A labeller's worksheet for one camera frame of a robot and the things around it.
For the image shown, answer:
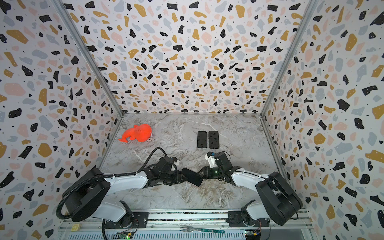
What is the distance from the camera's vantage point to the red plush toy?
1023 mm

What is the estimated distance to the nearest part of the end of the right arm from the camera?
0.67 meters

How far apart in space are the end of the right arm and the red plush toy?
1.59 ft
